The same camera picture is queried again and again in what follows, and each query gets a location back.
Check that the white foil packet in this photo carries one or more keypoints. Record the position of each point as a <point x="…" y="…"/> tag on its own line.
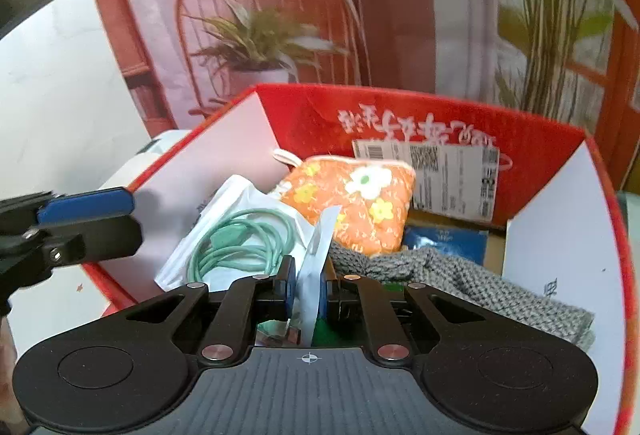
<point x="312" y="275"/>

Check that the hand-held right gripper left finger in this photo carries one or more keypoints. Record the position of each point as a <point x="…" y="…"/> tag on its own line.
<point x="287" y="287"/>

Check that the white marble board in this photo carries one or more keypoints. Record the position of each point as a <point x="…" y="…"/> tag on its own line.
<point x="50" y="90"/>

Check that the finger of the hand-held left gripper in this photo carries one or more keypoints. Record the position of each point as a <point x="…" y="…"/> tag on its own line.
<point x="85" y="205"/>

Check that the orange floral pouch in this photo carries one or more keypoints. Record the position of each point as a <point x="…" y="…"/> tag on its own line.
<point x="350" y="205"/>

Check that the blue packet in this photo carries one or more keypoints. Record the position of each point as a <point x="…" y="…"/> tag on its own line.
<point x="440" y="242"/>

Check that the grey knitted cloth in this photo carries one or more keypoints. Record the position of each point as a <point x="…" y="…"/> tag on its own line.
<point x="450" y="275"/>

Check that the red strawberry cardboard box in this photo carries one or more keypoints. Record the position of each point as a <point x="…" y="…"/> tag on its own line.
<point x="310" y="115"/>

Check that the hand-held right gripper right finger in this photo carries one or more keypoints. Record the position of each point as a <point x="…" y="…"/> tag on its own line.
<point x="329" y="295"/>

